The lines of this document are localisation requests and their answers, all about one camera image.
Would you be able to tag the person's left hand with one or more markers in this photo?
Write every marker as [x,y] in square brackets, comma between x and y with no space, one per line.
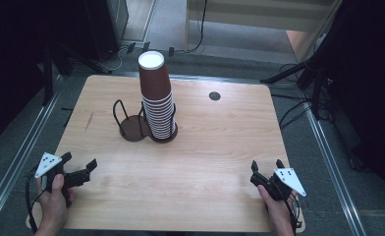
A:
[53,205]

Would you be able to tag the metal floor rail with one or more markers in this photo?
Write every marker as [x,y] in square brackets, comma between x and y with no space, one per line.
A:
[334,170]
[20,154]

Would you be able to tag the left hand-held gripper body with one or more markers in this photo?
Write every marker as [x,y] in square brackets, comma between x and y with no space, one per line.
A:
[48,163]

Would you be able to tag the black metal stand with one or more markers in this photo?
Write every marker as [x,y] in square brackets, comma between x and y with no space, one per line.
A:
[315,85]
[48,75]

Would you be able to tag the dark cabinet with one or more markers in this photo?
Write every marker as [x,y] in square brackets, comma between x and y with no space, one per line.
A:
[107,26]

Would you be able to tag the person's right hand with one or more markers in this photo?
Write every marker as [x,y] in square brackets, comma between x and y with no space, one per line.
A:
[277,213]

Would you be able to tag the black plug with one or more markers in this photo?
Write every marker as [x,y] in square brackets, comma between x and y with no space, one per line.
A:
[171,51]
[146,46]
[130,47]

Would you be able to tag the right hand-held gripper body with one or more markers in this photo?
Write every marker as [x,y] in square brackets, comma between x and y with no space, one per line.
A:
[290,180]

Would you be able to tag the round black table grommet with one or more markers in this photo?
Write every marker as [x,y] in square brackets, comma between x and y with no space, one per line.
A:
[214,96]

